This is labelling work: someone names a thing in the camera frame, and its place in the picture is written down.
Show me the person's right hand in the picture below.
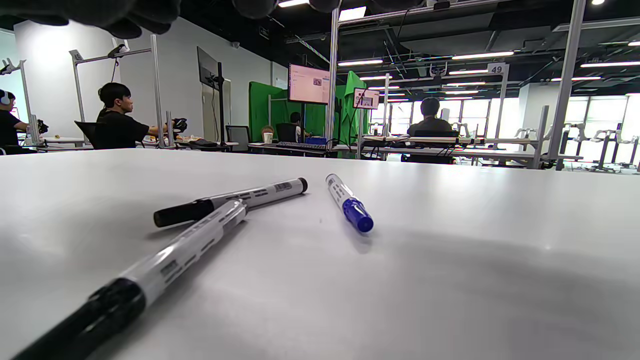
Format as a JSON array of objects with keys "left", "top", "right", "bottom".
[{"left": 0, "top": 0, "right": 342, "bottom": 40}]

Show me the black cap white marker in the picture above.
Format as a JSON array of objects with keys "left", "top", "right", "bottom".
[
  {"left": 10, "top": 199, "right": 248, "bottom": 360},
  {"left": 153, "top": 177, "right": 309, "bottom": 229}
]

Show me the blue cap white marker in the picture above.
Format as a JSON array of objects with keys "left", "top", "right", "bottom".
[{"left": 325, "top": 173, "right": 375, "bottom": 234}]

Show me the black monitor on pole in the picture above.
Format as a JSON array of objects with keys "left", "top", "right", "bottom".
[{"left": 196, "top": 46, "right": 221, "bottom": 92}]

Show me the black office chair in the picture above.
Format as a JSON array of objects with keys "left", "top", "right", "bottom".
[
  {"left": 401, "top": 130, "right": 461, "bottom": 165},
  {"left": 276, "top": 123, "right": 299, "bottom": 144},
  {"left": 74, "top": 120, "right": 98, "bottom": 150}
]

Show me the grey office chair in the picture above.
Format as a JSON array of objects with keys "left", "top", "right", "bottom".
[{"left": 225, "top": 125, "right": 252, "bottom": 152}]

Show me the green screen backdrop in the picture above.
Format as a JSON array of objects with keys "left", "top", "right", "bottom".
[{"left": 248, "top": 70, "right": 368, "bottom": 146}]

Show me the large pink screen monitor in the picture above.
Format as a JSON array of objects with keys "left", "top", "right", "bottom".
[{"left": 287, "top": 63, "right": 332, "bottom": 106}]

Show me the black keyboard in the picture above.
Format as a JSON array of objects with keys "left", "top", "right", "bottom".
[{"left": 275, "top": 141, "right": 328, "bottom": 151}]

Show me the small pink screen monitor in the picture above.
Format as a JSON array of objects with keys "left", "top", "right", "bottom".
[{"left": 353, "top": 87, "right": 381, "bottom": 110}]

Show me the long white desk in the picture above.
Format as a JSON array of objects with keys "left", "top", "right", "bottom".
[{"left": 332, "top": 135, "right": 583, "bottom": 170}]

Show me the row of white robot arms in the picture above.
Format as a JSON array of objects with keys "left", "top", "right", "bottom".
[{"left": 452, "top": 120, "right": 640, "bottom": 173}]

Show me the aluminium camera frame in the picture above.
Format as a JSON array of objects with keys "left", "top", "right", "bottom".
[
  {"left": 0, "top": 58, "right": 41, "bottom": 146},
  {"left": 69, "top": 34, "right": 166, "bottom": 148}
]

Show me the aluminium frame post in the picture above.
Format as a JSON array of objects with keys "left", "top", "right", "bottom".
[
  {"left": 325, "top": 7, "right": 342, "bottom": 143},
  {"left": 546, "top": 0, "right": 587, "bottom": 161}
]

